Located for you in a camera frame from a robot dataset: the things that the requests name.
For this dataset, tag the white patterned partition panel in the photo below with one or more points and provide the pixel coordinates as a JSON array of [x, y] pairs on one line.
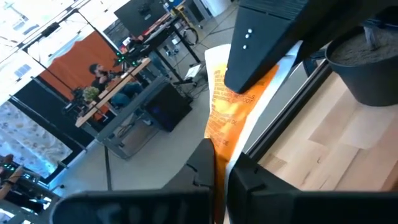
[[28, 140]]

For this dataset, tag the black desk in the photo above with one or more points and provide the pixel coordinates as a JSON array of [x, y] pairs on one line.
[[177, 46]]

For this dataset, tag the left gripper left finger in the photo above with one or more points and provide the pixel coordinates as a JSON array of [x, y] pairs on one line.
[[199, 186]]

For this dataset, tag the orange white tea packet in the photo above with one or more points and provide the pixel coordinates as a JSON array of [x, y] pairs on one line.
[[227, 118]]

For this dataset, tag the small desk plant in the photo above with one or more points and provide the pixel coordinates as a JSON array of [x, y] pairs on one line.
[[90, 93]]

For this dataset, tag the white sheet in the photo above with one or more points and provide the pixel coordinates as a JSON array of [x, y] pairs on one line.
[[192, 71]]

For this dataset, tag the grey metal table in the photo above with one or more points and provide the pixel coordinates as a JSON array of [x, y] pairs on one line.
[[130, 116]]

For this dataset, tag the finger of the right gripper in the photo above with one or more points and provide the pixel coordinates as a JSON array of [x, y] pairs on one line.
[[335, 18], [252, 56]]

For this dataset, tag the black monitor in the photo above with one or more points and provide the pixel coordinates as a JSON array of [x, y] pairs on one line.
[[140, 15]]

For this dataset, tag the white pillar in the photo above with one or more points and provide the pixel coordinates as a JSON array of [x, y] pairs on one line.
[[216, 6]]

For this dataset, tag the orange partition panel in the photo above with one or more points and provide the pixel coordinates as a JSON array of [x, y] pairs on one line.
[[74, 65]]

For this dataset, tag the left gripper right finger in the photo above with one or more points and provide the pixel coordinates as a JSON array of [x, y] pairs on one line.
[[248, 193]]

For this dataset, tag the person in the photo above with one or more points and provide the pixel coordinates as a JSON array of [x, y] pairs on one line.
[[101, 79]]

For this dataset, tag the green potted plant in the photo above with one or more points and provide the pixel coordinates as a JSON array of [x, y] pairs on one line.
[[367, 84]]

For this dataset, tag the long wooden desk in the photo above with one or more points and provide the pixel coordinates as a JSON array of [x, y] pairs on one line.
[[112, 91]]

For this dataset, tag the black partition panel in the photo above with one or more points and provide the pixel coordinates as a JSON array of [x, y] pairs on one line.
[[46, 118]]

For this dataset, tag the black floor cabinet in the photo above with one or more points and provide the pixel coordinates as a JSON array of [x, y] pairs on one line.
[[168, 107]]

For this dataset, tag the black background robot arm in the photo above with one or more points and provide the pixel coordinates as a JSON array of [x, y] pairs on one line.
[[25, 186]]

